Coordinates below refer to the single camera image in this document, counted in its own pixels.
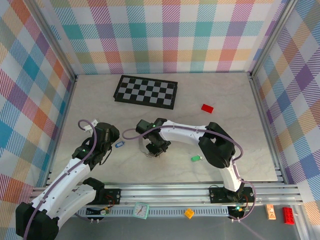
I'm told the yellow toy brick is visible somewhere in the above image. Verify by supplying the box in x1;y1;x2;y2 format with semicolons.
183;207;196;220

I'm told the teal toy clock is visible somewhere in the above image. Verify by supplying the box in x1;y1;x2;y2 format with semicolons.
132;201;150;220

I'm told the aluminium frame post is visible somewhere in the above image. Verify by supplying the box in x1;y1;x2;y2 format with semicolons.
23;0;78;82
248;0;301;80

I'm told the grey slotted cable duct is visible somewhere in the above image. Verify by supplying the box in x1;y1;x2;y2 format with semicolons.
61;206;245;219

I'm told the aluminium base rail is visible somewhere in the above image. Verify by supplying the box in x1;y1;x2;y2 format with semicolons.
29;181;305;206

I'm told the metal keyring with small rings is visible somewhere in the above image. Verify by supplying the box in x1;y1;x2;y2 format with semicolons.
138;139;161;159

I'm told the flat red block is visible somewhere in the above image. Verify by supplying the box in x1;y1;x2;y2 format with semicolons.
201;103;215;115

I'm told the black grey chessboard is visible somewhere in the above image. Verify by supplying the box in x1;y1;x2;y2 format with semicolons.
113;74;179;110

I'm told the red toy brick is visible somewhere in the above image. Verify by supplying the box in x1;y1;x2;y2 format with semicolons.
282;206;296;226

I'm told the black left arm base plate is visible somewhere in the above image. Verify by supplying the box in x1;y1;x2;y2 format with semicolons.
103;188;122;205

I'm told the aluminium side rail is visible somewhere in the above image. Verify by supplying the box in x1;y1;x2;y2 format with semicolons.
46;74;78;187
248;72;287;185

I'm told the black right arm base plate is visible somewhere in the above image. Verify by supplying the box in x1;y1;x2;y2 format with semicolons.
208;186;255;204

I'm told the small wooden block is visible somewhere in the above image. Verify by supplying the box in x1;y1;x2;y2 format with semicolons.
265;203;277;221

